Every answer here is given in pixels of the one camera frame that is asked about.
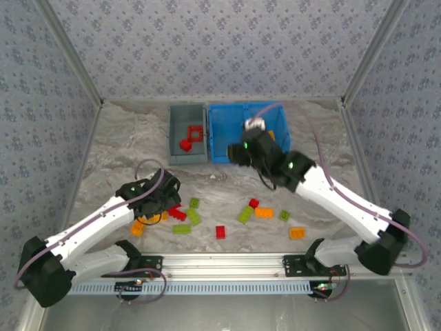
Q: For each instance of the aluminium frame rail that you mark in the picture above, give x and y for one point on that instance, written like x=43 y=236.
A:
x=355 y=138
x=87 y=151
x=138 y=100

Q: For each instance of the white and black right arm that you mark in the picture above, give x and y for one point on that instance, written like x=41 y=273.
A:
x=344 y=203

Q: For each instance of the small circuit board with light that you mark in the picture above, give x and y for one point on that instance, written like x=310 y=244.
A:
x=131 y=286
x=324 y=287

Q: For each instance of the small green lego brick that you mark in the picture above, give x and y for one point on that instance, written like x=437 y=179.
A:
x=194 y=202
x=284 y=215

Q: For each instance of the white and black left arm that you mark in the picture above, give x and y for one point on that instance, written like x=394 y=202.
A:
x=93 y=220

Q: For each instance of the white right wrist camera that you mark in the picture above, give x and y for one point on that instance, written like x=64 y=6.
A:
x=255 y=123

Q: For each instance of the long green lego brick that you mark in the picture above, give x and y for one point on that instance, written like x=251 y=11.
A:
x=245 y=214
x=182 y=229
x=194 y=216

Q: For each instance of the grey plastic bin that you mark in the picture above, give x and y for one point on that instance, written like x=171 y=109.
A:
x=179 y=117

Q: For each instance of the blue two-compartment plastic bin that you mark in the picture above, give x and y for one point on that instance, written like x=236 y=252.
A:
x=224 y=120

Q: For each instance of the red rectangular lego brick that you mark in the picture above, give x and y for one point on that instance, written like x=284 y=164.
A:
x=179 y=214
x=220 y=232

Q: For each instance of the grey metal panel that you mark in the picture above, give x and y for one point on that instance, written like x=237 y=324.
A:
x=220 y=313

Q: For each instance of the red square frame lego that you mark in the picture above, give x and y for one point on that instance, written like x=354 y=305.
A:
x=190 y=138

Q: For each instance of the aluminium frame post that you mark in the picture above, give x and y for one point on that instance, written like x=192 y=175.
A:
x=375 y=51
x=72 y=51

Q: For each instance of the wide aluminium base rail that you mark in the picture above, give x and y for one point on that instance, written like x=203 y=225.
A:
x=220 y=265

